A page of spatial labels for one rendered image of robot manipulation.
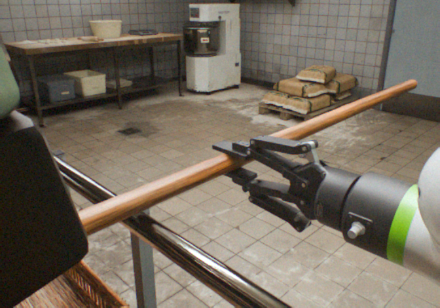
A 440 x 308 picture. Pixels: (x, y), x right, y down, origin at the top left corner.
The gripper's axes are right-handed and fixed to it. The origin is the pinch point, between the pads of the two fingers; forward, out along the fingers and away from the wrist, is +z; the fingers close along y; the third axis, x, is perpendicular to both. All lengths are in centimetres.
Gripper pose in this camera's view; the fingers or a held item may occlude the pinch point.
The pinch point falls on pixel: (234, 160)
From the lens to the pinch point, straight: 61.3
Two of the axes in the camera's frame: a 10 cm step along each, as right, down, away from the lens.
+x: 7.0, -2.6, 6.7
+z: -7.2, -2.4, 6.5
